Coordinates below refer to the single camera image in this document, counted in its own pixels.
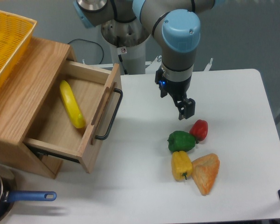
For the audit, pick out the red toy bell pepper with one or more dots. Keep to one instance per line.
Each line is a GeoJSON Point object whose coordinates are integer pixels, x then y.
{"type": "Point", "coordinates": [199, 130]}

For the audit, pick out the yellow plastic basket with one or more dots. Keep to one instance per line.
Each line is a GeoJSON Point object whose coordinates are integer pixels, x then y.
{"type": "Point", "coordinates": [15, 34]}

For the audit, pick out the white table bracket right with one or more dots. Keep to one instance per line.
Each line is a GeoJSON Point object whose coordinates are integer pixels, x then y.
{"type": "Point", "coordinates": [209, 65]}

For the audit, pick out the white table bracket left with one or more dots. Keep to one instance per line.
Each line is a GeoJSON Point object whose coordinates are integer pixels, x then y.
{"type": "Point", "coordinates": [103, 66]}

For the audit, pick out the white table bracket middle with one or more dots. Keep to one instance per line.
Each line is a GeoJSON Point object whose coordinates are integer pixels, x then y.
{"type": "Point", "coordinates": [152, 66]}

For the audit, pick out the black metal drawer handle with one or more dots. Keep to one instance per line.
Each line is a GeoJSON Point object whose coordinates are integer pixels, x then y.
{"type": "Point", "coordinates": [105, 136]}

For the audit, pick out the yellow toy banana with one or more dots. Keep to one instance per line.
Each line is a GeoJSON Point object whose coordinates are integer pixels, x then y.
{"type": "Point", "coordinates": [71, 106]}

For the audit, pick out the green toy bell pepper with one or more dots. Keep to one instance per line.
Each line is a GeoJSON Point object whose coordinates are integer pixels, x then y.
{"type": "Point", "coordinates": [181, 141]}

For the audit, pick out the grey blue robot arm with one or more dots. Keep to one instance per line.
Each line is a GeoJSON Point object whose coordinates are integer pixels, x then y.
{"type": "Point", "coordinates": [175, 26]}

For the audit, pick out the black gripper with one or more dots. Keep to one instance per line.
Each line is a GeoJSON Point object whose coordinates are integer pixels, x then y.
{"type": "Point", "coordinates": [178, 92]}

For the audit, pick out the wooden drawer cabinet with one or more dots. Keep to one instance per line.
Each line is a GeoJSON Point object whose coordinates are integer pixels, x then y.
{"type": "Point", "coordinates": [21, 98]}

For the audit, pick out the wooden top drawer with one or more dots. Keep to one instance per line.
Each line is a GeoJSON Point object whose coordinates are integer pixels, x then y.
{"type": "Point", "coordinates": [52, 132]}

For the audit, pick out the orange toy bread slice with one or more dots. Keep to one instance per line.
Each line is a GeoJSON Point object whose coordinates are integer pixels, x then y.
{"type": "Point", "coordinates": [205, 170]}

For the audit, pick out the white table bracket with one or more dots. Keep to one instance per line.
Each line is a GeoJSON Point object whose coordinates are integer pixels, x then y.
{"type": "Point", "coordinates": [152, 66]}
{"type": "Point", "coordinates": [209, 65]}
{"type": "Point", "coordinates": [103, 66]}

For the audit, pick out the yellow toy bell pepper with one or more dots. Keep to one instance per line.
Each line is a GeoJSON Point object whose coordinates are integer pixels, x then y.
{"type": "Point", "coordinates": [181, 166]}

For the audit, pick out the black pan blue handle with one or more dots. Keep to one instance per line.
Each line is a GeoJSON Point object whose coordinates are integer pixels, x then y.
{"type": "Point", "coordinates": [9, 194]}

